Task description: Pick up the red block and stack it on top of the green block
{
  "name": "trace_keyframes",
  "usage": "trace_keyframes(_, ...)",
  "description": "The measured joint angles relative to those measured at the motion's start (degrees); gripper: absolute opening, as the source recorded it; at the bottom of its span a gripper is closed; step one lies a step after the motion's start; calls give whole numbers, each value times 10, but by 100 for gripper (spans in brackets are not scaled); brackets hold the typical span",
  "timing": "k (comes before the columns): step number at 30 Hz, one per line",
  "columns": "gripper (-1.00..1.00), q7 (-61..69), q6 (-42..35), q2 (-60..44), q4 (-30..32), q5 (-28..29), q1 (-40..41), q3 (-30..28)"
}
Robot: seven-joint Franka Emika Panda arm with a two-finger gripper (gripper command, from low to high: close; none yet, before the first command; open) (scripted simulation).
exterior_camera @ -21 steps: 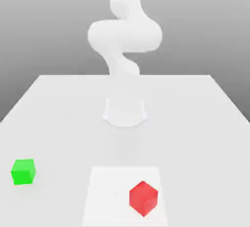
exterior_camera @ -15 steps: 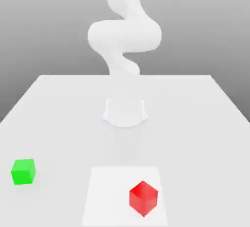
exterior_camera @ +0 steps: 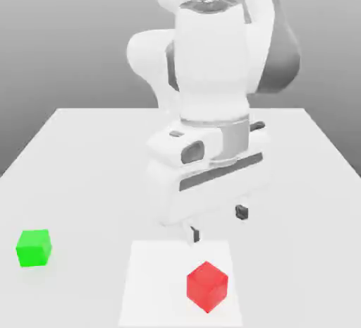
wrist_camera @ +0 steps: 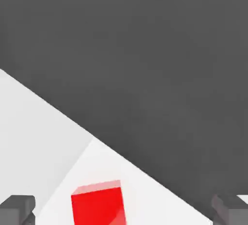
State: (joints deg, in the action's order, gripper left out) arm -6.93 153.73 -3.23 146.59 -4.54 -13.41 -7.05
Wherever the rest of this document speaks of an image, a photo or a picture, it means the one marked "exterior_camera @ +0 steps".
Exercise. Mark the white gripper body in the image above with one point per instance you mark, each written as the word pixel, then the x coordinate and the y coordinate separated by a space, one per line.
pixel 208 192

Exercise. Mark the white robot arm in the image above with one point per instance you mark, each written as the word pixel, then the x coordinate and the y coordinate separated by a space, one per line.
pixel 208 65

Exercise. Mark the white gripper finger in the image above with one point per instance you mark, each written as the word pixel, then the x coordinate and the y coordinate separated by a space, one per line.
pixel 191 233
pixel 242 211

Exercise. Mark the small green cube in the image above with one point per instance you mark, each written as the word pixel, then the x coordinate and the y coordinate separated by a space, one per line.
pixel 33 248

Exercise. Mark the small red cube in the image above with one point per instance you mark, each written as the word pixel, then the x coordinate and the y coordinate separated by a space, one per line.
pixel 207 287

